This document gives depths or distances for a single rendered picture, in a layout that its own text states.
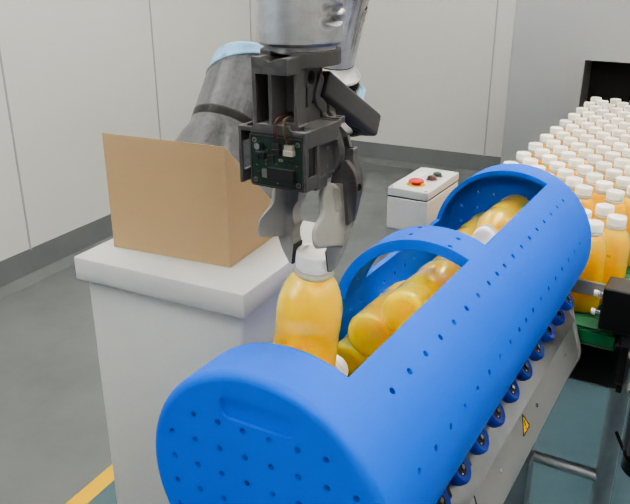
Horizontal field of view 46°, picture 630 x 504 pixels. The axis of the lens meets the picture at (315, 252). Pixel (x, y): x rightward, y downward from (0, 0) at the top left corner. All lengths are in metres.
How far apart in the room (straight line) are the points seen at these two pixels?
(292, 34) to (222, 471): 0.44
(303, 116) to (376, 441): 0.30
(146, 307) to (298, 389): 0.55
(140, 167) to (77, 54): 3.15
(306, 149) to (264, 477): 0.33
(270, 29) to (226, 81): 0.59
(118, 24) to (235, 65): 3.33
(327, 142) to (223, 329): 0.52
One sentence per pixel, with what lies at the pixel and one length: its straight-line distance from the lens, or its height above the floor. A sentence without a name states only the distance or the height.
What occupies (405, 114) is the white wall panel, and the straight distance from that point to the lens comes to 6.02.
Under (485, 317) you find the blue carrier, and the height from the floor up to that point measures 1.18.
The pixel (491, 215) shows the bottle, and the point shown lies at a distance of 1.31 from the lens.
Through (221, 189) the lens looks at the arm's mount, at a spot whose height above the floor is 1.27.
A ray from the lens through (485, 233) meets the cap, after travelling 1.27.
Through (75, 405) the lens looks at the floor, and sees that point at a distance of 3.01.
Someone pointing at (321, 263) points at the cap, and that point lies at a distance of 0.72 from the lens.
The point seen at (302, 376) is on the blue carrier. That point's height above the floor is 1.23.
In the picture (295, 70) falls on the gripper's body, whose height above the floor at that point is 1.51.
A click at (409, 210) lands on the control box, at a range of 1.70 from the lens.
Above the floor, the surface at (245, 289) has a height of 1.15.
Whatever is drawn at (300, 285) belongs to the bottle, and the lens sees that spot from 0.73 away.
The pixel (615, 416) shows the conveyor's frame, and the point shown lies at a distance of 2.06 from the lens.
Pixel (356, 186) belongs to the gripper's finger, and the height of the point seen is 1.40.
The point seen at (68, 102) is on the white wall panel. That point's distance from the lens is 4.26.
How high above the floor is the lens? 1.60
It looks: 22 degrees down
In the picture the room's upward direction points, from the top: straight up
